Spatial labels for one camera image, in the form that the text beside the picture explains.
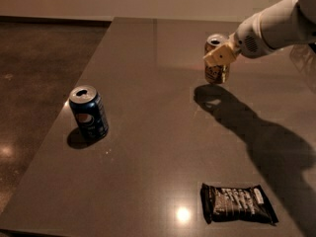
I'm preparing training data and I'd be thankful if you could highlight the blue Pepsi soda can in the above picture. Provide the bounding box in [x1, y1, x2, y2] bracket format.
[69, 85, 109, 140]

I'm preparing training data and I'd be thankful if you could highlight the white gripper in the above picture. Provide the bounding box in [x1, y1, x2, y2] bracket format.
[203, 13, 274, 67]

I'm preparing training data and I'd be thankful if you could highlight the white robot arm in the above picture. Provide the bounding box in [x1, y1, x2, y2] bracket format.
[203, 0, 316, 66]

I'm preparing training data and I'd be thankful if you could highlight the orange LaCroix soda can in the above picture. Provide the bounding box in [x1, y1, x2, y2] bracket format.
[204, 34, 230, 84]

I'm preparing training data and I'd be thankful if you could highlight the black snack bag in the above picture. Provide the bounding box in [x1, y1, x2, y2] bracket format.
[200, 184, 278, 225]

